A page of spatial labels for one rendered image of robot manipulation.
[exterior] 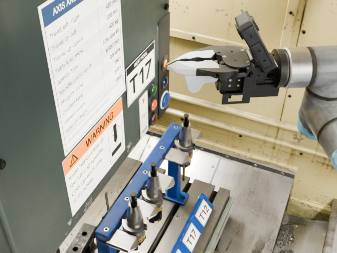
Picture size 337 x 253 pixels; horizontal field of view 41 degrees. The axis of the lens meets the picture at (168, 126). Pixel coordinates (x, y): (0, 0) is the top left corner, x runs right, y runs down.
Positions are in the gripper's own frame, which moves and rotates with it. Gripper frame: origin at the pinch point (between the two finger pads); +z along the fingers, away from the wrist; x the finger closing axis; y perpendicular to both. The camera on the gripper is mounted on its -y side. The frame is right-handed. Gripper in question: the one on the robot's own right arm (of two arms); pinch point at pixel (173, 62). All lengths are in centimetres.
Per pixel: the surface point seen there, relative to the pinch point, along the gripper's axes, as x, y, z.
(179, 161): 25, 49, -6
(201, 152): 67, 85, -21
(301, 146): 49, 68, -54
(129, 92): -11.1, -1.9, 8.2
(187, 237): 18, 76, -8
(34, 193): -31.2, -2.4, 20.0
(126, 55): -11.0, -8.3, 8.3
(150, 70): -4.7, -1.6, 4.5
